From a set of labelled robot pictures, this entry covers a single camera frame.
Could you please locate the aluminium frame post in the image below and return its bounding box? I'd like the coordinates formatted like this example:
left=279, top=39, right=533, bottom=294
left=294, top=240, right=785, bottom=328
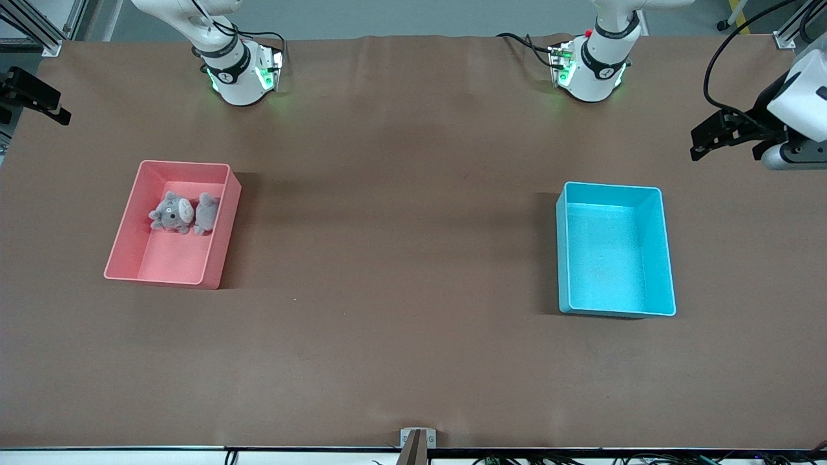
left=773, top=0, right=827, bottom=49
left=0, top=0, right=88, bottom=56

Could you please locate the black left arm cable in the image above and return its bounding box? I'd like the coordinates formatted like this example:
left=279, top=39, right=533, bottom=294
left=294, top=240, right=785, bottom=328
left=703, top=0, right=805, bottom=127

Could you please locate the black arm base cable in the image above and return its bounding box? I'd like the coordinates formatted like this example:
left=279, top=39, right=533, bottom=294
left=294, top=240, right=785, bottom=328
left=191, top=0, right=288, bottom=65
left=496, top=32, right=556, bottom=68

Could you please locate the light blue plastic box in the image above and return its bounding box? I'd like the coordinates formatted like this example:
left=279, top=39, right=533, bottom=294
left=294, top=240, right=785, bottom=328
left=556, top=181, right=677, bottom=319

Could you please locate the grey metal table bracket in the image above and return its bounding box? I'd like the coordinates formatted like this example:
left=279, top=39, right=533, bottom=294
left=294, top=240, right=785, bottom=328
left=400, top=428, right=437, bottom=465

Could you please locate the pink plastic box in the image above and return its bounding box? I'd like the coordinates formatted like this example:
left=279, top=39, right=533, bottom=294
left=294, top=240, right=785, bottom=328
left=103, top=160, right=242, bottom=290

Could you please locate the brown table cover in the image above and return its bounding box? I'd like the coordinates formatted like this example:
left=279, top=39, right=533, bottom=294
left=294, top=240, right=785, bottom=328
left=0, top=34, right=827, bottom=450

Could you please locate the arm base connector plate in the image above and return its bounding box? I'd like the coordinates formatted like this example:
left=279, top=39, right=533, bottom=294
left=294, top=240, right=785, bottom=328
left=549, top=41, right=577, bottom=88
left=257, top=44, right=286, bottom=92

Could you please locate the table edge rail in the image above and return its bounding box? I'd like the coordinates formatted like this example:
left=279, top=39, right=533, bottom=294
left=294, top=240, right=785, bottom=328
left=0, top=446, right=827, bottom=465

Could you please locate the grey plush animal toy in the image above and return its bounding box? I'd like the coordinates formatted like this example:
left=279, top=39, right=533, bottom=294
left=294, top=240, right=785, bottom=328
left=148, top=191, right=194, bottom=236
left=193, top=192, right=221, bottom=236

